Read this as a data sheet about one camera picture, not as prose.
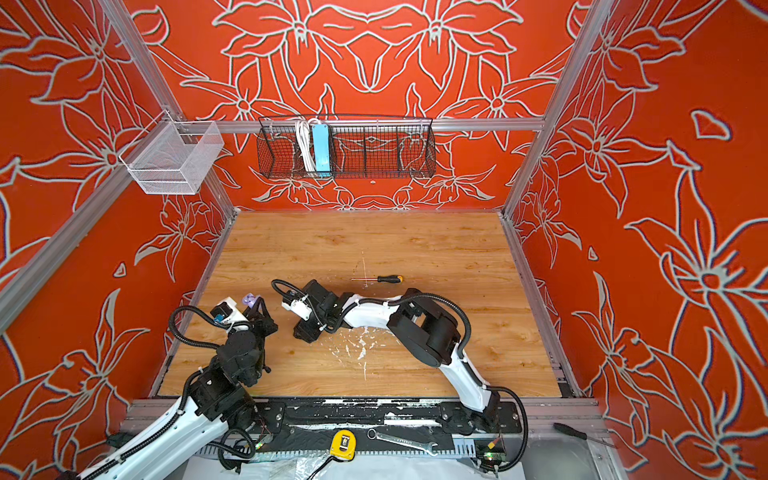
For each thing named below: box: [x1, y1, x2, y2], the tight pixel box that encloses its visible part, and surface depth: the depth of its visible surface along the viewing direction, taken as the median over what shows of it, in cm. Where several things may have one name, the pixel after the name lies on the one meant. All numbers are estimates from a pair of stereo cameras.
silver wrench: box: [367, 428, 439, 457], surface depth 71 cm
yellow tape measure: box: [330, 429, 357, 461], surface depth 70 cm
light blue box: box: [312, 124, 331, 177], surface depth 92 cm
